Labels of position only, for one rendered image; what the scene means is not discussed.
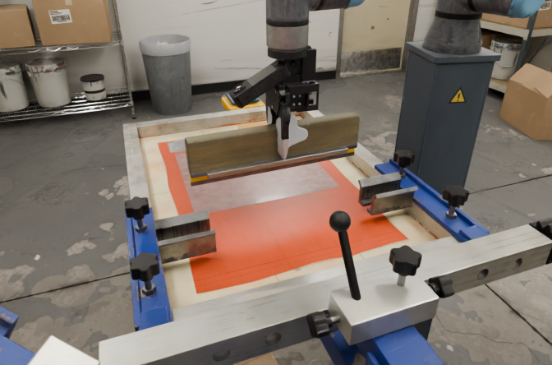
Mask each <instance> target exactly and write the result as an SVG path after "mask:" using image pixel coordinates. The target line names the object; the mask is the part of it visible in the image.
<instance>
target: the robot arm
mask: <svg viewBox="0 0 552 365"><path fill-rule="evenodd" d="M364 1H365V0H266V45H267V46H268V56H269V57H270V58H274V59H277V60H276V61H274V62H272V63H271V64H269V65H268V66H267V67H265V68H264V69H262V70H261V71H259V72H257V73H256V74H255V75H254V76H252V77H250V78H249V79H247V80H246V81H244V82H242V83H241V84H239V85H237V86H236V87H234V88H233V89H232V90H230V91H229V95H230V97H231V98H232V100H233V102H234V103H235V104H236V106H237V107H238V108H240V109H242V108H243V107H245V106H246V105H248V104H249V103H251V102H252V101H253V100H255V99H257V98H258V97H260V96H261V95H262V94H264V93H265V92H266V100H265V107H266V117H267V123H268V124H274V123H276V128H277V132H278V138H277V141H278V153H279V154H280V156H281V157H282V159H286V157H287V154H288V148H289V147H290V146H293V145H295V144H296V143H299V142H301V141H304V140H305V139H306V138H307V137H308V131H307V130H306V129H304V128H301V127H299V126H298V125H297V117H296V116H295V115H293V114H291V113H290V112H305V111H314V110H318V105H319V86H320V84H319V83H318V82H316V81H315V70H316V49H312V48H311V46H310V45H308V34H309V12H314V11H323V10H332V9H341V8H343V9H348V8H349V7H357V6H360V5H361V4H362V3H363V2H364ZM544 1H545V0H437V3H436V8H435V18H434V20H433V21H432V23H431V25H430V28H429V30H428V32H427V34H426V36H425V38H424V43H423V48H424V49H427V50H430V51H433V52H436V53H446V54H459V55H465V54H474V53H479V52H480V51H481V47H482V36H481V13H488V14H493V15H498V16H508V17H509V18H528V17H529V16H532V15H533V14H534V13H536V12H537V11H538V10H539V9H540V7H541V6H542V4H543V3H544ZM314 91H316V104H313V103H314V100H313V99H312V98H311V97H309V95H311V92H314ZM309 104H311V105H309Z"/></svg>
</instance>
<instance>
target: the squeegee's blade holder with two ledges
mask: <svg viewBox="0 0 552 365"><path fill-rule="evenodd" d="M347 152H348V148H347V147H346V146H341V147H336V148H332V149H327V150H318V151H314V152H309V153H305V154H299V155H291V156H287V157H286V159H282V158H277V159H269V160H265V161H260V162H255V163H250V164H242V165H238V166H232V167H228V168H223V169H215V170H210V171H206V173H207V177H208V178H217V177H222V176H227V175H231V174H235V173H244V172H248V171H253V170H257V169H266V168H270V167H274V166H279V165H284V164H292V163H296V162H301V161H305V160H310V159H318V158H323V157H327V156H331V155H340V154H344V153H347Z"/></svg>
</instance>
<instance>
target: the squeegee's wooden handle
mask: <svg viewBox="0 0 552 365"><path fill-rule="evenodd" d="M359 122H360V117H359V115H358V114H357V113H355V112H354V111H352V112H347V113H337V114H332V115H326V116H321V117H315V118H305V119H300V120H297V125H298V126H299V127H301V128H304V129H306V130H307V131H308V137H307V138H306V139H305V140H304V141H301V142H299V143H296V144H295V145H293V146H290V147H289V148H288V151H287V156H291V155H299V154H305V153H309V152H314V151H318V150H327V149H332V148H336V147H341V146H346V147H347V148H348V149H353V148H357V142H358V132H359ZM277 138H278V132H277V128H276V123H274V124H268V125H263V126H257V127H248V128H242V129H237V130H231V131H225V132H215V133H210V134H204V135H199V136H189V137H185V146H186V159H187V166H188V171H189V174H190V176H191V178H198V177H203V176H207V173H206V171H210V170H215V169H223V168H228V167H232V166H238V165H242V164H250V163H255V162H260V161H265V160H269V159H277V158H282V157H281V156H280V154H279V153H278V141H277Z"/></svg>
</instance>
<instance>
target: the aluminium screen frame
mask: <svg viewBox="0 0 552 365"><path fill-rule="evenodd" d="M290 113H291V114H293V115H295V116H301V117H302V118H303V119H305V118H315V117H321V116H324V115H323V114H322V113H321V112H320V111H318V110H314V111H305V112H290ZM261 121H267V117H266V107H265V106H263V107H256V108H249V109H238V110H231V111H224V112H217V113H206V114H199V115H192V116H185V117H179V118H167V119H160V120H154V121H147V122H137V123H128V124H122V127H123V135H124V143H125V151H126V166H127V173H128V182H129V189H130V197H131V199H132V198H133V197H134V196H138V197H140V198H142V197H147V198H148V202H149V207H151V204H150V195H149V191H148V186H147V182H146V176H145V168H144V164H143V159H142V154H141V149H140V141H139V138H144V137H150V136H161V135H167V134H173V133H179V132H190V131H196V130H202V129H209V128H215V127H226V126H231V125H237V124H243V123H249V122H261ZM346 158H347V159H348V160H350V161H351V162H352V163H353V164H354V165H355V166H356V167H357V168H359V169H360V170H361V171H362V172H363V173H364V174H365V175H366V176H367V177H368V178H372V177H376V176H380V175H382V174H381V173H379V172H378V171H377V170H376V169H375V165H376V164H383V162H382V161H381V160H379V159H378V158H377V157H375V156H374V155H373V154H371V153H370V152H369V151H368V150H367V149H366V148H365V147H363V146H362V145H361V144H359V143H358V142H357V148H355V152H354V155H352V156H348V157H346ZM404 210H405V211H406V212H407V213H408V214H409V215H410V216H411V217H412V218H413V219H414V220H415V221H417V222H418V223H419V224H420V225H421V226H422V227H423V228H424V229H426V230H427V231H428V232H429V233H430V234H431V235H432V236H434V237H435V238H436V239H437V240H434V241H431V242H427V243H422V244H418V245H416V246H412V247H410V248H411V249H412V250H414V251H416V252H419V253H420V254H422V253H425V252H430V251H434V250H436V249H440V248H443V247H448V246H452V245H454V244H458V243H461V242H460V241H459V240H458V239H457V238H455V237H454V236H453V235H452V234H451V233H450V232H449V231H448V230H447V229H445V228H444V227H443V226H442V225H441V224H439V223H438V222H437V221H436V220H435V219H433V218H432V217H431V216H430V215H428V214H427V213H426V212H425V211H424V210H423V209H422V208H420V207H419V206H418V205H417V204H416V203H415V202H414V201H413V202H412V207H408V208H404ZM389 254H390V252H388V253H385V254H381V255H378V256H373V257H369V258H366V259H363V260H359V261H354V266H355V270H356V271H359V270H364V269H367V268H371V267H374V266H379V265H383V264H385V263H389ZM346 274H347V273H346V270H345V265H340V266H335V267H332V268H328V269H325V270H320V271H316V272H313V273H310V274H307V275H301V276H297V277H294V278H291V279H288V280H282V281H279V282H276V283H272V284H267V285H264V286H260V287H257V288H253V289H248V290H245V291H241V292H238V293H233V294H229V295H226V296H223V297H220V298H214V299H210V300H208V301H204V302H201V303H196V304H192V305H189V306H185V307H180V308H177V309H173V310H171V313H172V321H178V320H181V319H184V318H188V317H190V316H196V315H199V314H202V313H206V312H211V311H214V310H217V309H220V308H224V307H229V306H232V305H235V304H238V303H244V302H247V301H250V300H253V299H257V298H262V297H265V296H269V295H271V294H275V293H280V292H283V291H286V290H289V289H294V288H298V287H301V286H304V285H308V284H313V283H316V282H320V281H322V280H328V279H331V278H334V277H338V276H340V275H346Z"/></svg>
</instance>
